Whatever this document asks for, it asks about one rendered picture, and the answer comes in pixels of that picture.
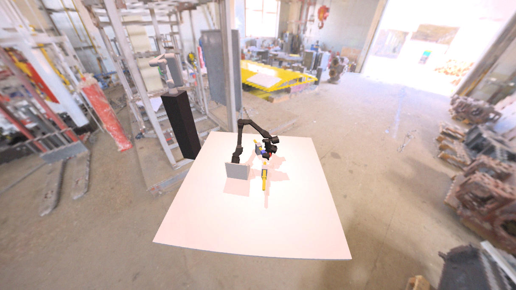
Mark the yellow octagonal shaft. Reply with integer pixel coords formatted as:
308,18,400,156
261,162,268,191

